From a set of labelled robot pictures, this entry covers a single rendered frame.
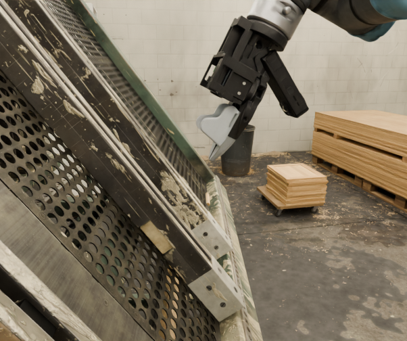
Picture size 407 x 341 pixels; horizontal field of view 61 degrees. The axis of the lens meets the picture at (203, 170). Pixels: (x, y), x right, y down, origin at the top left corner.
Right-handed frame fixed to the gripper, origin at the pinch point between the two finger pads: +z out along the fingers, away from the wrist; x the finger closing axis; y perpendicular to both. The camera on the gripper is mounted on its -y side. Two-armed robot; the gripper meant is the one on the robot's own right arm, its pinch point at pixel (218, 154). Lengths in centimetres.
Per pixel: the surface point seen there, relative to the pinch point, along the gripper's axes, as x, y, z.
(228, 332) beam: -7.1, -23.7, 35.4
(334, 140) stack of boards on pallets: -362, -266, -44
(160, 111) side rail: -113, -4, 6
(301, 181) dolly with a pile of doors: -238, -172, 16
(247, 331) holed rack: -6.2, -27.1, 33.2
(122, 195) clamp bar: -15.1, 8.9, 17.7
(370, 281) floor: -129, -189, 50
